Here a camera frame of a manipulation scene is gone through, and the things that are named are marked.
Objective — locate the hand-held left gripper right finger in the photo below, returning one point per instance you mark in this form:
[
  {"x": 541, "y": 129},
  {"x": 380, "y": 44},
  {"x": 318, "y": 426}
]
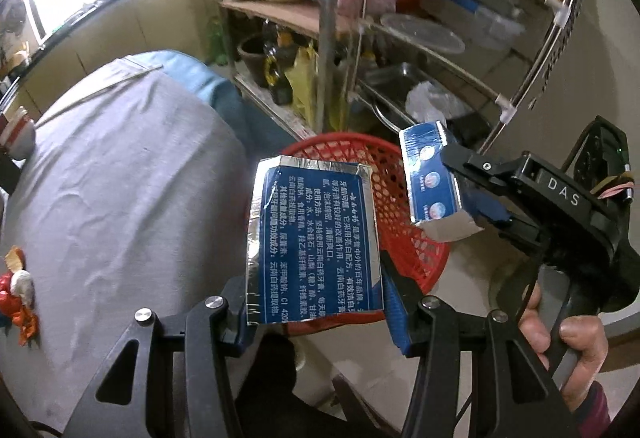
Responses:
[{"x": 397, "y": 313}]

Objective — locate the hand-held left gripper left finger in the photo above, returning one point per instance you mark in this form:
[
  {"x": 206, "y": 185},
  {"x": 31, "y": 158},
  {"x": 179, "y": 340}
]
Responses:
[{"x": 239, "y": 343}]

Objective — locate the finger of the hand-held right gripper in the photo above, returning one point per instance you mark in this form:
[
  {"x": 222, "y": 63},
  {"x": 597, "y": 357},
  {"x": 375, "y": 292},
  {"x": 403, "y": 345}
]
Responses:
[
  {"x": 500, "y": 213},
  {"x": 486, "y": 166}
]

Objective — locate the small blue box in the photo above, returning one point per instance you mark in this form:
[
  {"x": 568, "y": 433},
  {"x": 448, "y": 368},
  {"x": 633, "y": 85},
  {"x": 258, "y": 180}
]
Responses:
[{"x": 425, "y": 168}]

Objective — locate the blue carton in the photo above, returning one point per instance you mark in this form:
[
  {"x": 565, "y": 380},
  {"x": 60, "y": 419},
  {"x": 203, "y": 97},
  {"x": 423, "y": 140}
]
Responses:
[{"x": 310, "y": 238}]

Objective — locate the red plastic mesh basket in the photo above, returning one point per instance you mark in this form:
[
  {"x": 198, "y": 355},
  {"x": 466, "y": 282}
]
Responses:
[{"x": 350, "y": 151}]

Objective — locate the orange package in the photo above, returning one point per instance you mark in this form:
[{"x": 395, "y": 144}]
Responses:
[{"x": 27, "y": 325}]

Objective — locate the red plastic bag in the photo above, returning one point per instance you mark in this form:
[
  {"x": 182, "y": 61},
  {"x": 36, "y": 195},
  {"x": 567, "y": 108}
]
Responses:
[{"x": 5, "y": 298}]

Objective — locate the person's right forearm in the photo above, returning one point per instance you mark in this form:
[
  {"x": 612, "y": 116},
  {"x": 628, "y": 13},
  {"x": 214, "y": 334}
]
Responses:
[{"x": 597, "y": 413}]

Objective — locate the person's right hand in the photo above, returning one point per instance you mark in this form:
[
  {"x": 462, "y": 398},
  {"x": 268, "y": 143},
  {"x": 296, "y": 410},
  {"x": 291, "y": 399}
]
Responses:
[{"x": 587, "y": 348}]

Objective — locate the white plastic bag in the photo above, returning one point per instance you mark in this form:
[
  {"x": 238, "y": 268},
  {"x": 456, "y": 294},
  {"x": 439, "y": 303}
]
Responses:
[{"x": 432, "y": 101}]

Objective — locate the steel tray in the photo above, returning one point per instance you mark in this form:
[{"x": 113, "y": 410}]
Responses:
[{"x": 395, "y": 83}]

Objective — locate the clear plastic lid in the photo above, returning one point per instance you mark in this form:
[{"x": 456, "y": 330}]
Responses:
[{"x": 425, "y": 33}]

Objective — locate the grey tablecloth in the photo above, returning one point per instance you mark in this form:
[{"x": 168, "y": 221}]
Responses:
[{"x": 125, "y": 198}]

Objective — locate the yellow bag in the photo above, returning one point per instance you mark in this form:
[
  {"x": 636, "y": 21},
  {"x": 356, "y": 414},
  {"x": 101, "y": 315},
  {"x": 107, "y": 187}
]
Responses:
[{"x": 305, "y": 78}]

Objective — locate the dark oil bottle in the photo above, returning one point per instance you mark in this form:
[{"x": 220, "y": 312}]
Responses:
[{"x": 276, "y": 76}]

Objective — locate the wooden shelf rack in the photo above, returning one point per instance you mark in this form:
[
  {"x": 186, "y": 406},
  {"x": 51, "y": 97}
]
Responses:
[{"x": 280, "y": 13}]

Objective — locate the dark clay pot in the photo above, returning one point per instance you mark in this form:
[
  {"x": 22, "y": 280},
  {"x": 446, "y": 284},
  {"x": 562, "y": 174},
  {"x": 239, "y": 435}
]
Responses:
[{"x": 252, "y": 58}]

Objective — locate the blue table cover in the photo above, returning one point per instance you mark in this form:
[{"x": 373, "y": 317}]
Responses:
[{"x": 200, "y": 73}]

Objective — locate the green bottle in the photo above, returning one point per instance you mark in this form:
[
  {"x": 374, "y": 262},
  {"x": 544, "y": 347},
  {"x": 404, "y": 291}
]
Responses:
[{"x": 215, "y": 43}]

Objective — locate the white bowl red pattern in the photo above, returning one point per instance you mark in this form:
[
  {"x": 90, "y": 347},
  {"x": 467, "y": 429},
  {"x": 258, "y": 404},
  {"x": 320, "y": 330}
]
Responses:
[{"x": 19, "y": 141}]

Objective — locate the white bowl red rim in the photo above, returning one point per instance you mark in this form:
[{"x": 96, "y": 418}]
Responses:
[{"x": 15, "y": 117}]

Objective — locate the yellow kitchen counter cabinets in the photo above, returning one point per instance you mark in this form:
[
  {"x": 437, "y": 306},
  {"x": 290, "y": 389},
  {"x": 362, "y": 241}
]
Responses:
[{"x": 150, "y": 13}]

